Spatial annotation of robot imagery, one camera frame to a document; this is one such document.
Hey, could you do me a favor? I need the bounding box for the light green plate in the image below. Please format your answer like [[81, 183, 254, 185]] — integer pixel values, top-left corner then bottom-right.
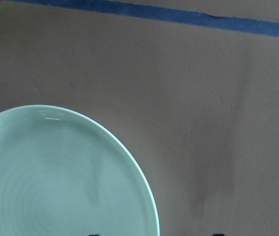
[[0, 105, 160, 236]]

